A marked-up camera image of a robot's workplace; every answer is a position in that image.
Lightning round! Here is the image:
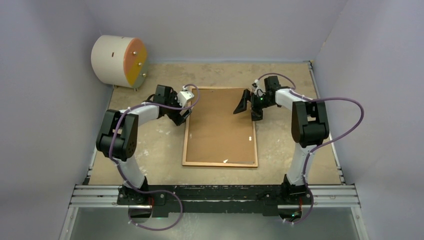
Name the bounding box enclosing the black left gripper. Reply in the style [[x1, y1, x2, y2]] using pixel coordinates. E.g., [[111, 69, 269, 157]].
[[165, 91, 191, 125]]

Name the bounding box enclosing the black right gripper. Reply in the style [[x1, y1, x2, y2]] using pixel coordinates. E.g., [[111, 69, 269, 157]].
[[233, 89, 275, 122]]

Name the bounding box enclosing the wooden picture frame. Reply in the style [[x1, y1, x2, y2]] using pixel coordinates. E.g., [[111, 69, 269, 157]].
[[181, 86, 259, 169]]

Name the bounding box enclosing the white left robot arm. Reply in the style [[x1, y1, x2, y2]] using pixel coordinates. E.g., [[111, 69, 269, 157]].
[[95, 83, 200, 205]]

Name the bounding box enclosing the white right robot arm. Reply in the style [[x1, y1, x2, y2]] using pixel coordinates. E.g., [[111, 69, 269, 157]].
[[233, 74, 330, 204]]

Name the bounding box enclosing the white cylindrical drum cabinet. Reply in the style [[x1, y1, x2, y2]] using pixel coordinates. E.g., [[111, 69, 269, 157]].
[[90, 35, 149, 90]]

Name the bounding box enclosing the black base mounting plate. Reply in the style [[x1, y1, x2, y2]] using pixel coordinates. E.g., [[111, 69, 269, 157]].
[[116, 184, 313, 219]]

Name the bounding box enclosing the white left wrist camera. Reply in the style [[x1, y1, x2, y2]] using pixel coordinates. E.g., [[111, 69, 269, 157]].
[[176, 86, 195, 108]]

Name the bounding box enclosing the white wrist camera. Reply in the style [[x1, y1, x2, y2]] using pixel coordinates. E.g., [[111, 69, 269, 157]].
[[252, 79, 264, 97], [176, 86, 195, 108]]

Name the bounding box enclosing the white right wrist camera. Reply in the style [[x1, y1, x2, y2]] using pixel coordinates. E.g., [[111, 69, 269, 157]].
[[252, 79, 264, 97]]

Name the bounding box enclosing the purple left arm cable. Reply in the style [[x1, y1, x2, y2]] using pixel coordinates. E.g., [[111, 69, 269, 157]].
[[108, 83, 202, 232]]

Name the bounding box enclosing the aluminium extrusion rail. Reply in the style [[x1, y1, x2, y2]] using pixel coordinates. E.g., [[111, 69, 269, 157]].
[[70, 185, 361, 208]]

